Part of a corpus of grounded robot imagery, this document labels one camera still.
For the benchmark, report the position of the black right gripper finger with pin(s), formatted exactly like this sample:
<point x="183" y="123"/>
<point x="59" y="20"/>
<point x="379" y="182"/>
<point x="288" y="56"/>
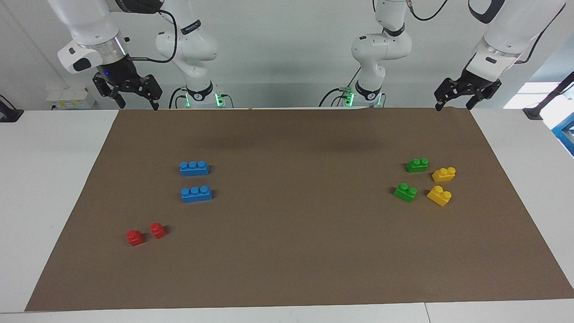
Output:
<point x="107" y="89"/>
<point x="152" y="87"/>

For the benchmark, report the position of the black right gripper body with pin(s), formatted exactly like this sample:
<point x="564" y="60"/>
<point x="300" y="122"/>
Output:
<point x="119" y="74"/>

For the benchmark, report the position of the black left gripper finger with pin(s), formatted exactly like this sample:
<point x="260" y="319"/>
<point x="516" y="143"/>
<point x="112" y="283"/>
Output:
<point x="486" y="93"/>
<point x="447" y="89"/>

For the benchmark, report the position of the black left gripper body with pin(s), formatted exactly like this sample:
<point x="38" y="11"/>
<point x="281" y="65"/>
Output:
<point x="475" y="81"/>

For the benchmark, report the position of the green two-stud toy brick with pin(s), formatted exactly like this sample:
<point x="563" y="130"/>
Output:
<point x="416" y="167"/>
<point x="405" y="194"/>

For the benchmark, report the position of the blue three-stud toy brick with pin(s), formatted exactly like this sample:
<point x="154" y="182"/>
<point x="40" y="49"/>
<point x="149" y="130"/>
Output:
<point x="194" y="169"/>
<point x="196" y="195"/>

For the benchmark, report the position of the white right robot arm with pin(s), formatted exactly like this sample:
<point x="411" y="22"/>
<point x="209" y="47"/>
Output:
<point x="193" y="45"/>

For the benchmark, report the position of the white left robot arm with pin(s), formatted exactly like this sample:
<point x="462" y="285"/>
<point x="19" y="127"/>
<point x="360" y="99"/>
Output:
<point x="381" y="45"/>

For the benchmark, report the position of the white background box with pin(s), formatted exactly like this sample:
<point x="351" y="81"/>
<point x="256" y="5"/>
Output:
<point x="71" y="98"/>

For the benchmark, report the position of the black stand with bar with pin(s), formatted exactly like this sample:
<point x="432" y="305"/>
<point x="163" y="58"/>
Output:
<point x="536" y="112"/>

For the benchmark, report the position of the yellow two-stud toy brick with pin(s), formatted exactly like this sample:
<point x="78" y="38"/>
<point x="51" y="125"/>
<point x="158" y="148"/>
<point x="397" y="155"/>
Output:
<point x="443" y="176"/>
<point x="438" y="196"/>

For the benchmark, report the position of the black table clamp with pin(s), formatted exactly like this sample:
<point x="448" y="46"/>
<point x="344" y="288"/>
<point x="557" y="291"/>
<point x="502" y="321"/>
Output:
<point x="9" y="114"/>

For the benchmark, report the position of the red one-stud toy brick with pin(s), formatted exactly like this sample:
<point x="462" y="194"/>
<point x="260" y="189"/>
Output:
<point x="158" y="231"/>
<point x="135" y="239"/>

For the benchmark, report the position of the brown table mat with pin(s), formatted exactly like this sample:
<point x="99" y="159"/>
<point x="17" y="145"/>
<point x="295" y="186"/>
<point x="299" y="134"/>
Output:
<point x="287" y="251"/>

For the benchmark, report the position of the blue frame object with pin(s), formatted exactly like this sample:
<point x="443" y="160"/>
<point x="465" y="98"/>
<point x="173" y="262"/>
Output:
<point x="566" y="132"/>

